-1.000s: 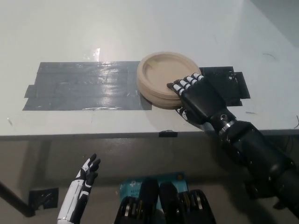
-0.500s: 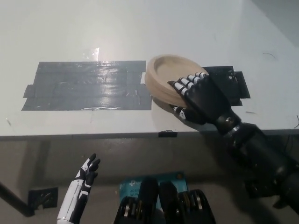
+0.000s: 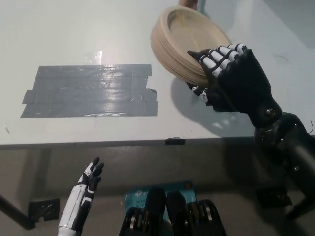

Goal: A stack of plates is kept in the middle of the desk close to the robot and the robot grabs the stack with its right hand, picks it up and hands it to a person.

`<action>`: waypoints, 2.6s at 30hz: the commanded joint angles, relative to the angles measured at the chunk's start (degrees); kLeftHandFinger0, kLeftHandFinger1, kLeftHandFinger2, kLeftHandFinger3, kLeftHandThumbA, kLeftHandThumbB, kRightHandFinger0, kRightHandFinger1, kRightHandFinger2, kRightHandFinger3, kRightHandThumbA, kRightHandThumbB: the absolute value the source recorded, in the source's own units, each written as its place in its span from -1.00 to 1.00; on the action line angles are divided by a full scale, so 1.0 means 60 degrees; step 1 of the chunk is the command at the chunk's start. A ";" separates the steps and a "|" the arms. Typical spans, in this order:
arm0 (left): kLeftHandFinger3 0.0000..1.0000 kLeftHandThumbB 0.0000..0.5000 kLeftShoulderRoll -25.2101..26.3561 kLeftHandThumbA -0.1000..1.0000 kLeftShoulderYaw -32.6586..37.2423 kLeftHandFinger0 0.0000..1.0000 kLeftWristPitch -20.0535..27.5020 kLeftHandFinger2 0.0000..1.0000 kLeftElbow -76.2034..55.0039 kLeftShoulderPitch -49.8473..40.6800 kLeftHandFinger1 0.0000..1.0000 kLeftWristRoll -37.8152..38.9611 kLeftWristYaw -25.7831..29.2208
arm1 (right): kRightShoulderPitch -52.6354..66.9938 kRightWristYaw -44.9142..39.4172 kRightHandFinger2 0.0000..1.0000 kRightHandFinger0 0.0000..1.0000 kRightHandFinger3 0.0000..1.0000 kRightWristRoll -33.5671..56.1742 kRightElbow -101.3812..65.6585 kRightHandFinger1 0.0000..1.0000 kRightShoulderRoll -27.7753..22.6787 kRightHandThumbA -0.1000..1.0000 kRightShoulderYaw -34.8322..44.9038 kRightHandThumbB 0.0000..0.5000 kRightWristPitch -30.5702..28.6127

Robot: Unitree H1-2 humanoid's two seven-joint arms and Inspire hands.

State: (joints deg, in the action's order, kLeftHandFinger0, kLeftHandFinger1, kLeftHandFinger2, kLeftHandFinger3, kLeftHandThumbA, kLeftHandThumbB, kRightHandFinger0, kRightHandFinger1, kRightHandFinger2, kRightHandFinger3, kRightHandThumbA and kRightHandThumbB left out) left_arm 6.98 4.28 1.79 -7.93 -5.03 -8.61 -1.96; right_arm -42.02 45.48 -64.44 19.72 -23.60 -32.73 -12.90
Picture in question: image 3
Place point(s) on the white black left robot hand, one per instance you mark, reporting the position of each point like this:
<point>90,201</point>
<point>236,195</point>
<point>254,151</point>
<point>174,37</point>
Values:
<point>78,199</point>

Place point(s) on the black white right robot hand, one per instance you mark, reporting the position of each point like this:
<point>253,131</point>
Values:
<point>243,83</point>

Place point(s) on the person's bare hand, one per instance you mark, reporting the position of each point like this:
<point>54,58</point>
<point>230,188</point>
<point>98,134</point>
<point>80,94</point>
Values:
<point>188,3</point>

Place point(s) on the stack of beige plates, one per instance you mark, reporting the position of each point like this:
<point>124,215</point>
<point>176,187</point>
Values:
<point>177,44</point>

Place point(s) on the small black tape piece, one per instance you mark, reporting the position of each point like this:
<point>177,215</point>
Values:
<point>175,140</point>

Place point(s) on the grey duct tape patch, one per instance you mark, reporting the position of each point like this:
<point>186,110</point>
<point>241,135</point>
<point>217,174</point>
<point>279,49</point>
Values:
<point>86,96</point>

